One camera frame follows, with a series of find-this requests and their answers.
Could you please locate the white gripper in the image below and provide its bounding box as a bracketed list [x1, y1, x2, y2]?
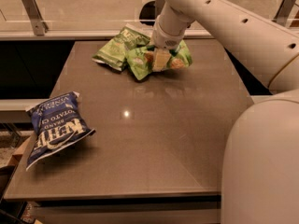
[151, 15, 187, 72]

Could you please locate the green rice chip bag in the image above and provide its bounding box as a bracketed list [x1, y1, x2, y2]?
[126, 41, 192, 80]

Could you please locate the glass barrier panel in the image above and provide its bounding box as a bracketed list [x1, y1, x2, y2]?
[0, 0, 299, 34]

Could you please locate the metal rail bracket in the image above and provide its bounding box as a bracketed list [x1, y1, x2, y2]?
[274, 0, 296, 26]
[154, 0, 164, 17]
[21, 0, 49, 36]

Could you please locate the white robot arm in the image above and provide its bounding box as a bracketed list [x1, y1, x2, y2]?
[152, 0, 299, 224]

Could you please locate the black office chair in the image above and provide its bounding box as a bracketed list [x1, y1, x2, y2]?
[139, 1, 155, 26]

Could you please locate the right metal rail bracket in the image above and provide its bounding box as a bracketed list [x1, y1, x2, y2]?
[274, 0, 296, 26]

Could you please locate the left metal rail bracket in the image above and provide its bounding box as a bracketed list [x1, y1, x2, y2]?
[21, 0, 49, 36]

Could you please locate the blue Kettle chip bag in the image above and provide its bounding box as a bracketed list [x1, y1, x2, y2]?
[26, 91, 95, 170]

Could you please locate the green jalapeno chip bag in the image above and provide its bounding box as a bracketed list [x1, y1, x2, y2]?
[93, 24, 150, 71]

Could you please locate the middle metal rail bracket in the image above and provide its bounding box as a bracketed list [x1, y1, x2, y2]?
[154, 0, 164, 17]

